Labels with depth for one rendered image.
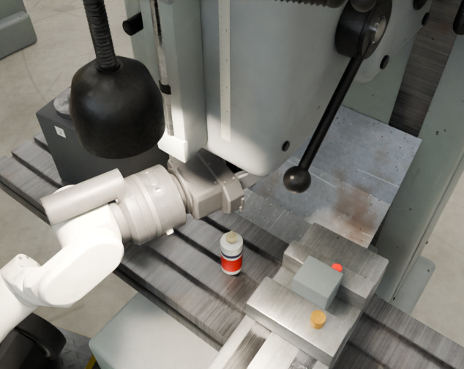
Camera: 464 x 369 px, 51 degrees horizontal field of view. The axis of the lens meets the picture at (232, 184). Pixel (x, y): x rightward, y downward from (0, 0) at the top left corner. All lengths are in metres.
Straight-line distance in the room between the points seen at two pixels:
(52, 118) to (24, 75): 2.24
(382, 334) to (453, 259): 1.37
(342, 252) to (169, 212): 0.38
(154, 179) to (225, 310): 0.35
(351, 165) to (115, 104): 0.74
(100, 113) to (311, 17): 0.20
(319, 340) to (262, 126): 0.38
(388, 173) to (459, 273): 1.25
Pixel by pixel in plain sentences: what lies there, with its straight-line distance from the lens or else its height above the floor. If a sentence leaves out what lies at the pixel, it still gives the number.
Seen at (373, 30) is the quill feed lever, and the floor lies 1.46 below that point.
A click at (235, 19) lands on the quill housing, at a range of 0.43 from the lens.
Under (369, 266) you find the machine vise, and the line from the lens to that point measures 0.88.
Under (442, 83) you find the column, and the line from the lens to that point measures 0.92.
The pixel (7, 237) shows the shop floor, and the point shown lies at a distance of 2.32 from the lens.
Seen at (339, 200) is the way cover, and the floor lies 0.93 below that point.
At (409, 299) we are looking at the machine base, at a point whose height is 0.20.
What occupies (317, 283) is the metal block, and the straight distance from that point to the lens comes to 0.75.
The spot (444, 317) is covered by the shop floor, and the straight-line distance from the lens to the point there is 2.08.
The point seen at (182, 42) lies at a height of 1.48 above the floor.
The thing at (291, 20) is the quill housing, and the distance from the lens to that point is 0.42.
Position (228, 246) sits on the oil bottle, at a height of 1.01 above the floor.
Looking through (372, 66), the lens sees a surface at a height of 1.37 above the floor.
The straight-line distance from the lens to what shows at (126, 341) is 0.97.
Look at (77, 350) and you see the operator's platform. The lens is 1.49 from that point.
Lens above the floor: 1.71
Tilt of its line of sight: 48 degrees down
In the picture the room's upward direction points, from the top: straight up
